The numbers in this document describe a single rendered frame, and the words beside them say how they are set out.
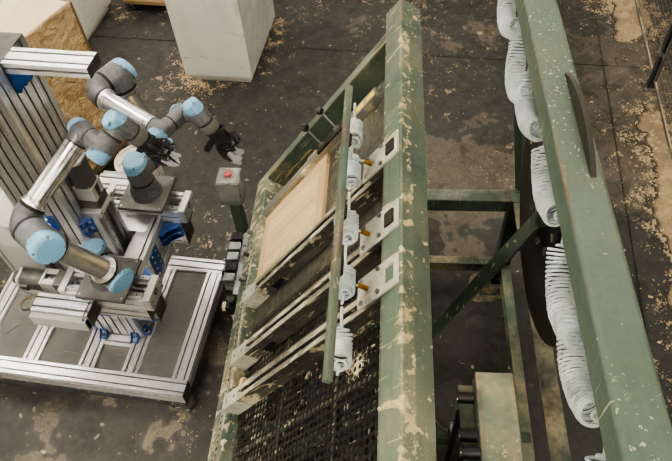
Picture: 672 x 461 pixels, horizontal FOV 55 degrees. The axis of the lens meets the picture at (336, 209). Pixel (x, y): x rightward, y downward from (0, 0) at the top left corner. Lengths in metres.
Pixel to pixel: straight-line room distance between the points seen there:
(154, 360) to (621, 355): 2.75
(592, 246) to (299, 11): 4.87
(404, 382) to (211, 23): 3.87
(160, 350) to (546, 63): 2.58
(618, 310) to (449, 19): 4.72
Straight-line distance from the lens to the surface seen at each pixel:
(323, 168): 2.74
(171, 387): 3.55
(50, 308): 3.10
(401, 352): 1.60
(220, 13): 4.97
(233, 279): 3.14
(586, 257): 1.46
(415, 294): 1.71
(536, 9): 2.10
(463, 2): 6.15
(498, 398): 1.70
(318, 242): 2.42
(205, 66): 5.33
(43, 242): 2.39
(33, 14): 4.28
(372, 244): 1.89
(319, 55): 5.52
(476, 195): 3.39
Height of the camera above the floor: 3.34
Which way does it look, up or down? 51 degrees down
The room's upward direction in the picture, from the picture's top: 4 degrees counter-clockwise
